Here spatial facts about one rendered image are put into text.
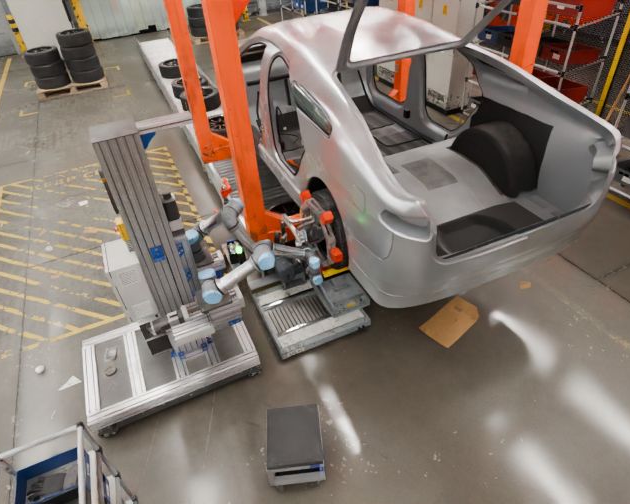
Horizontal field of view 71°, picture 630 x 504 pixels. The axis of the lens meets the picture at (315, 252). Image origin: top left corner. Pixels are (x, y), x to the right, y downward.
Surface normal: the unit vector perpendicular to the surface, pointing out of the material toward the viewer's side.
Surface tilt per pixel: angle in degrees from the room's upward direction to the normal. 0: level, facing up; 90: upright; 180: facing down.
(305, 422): 0
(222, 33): 90
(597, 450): 0
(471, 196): 22
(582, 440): 0
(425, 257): 89
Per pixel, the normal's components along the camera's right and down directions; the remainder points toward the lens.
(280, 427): -0.06, -0.78
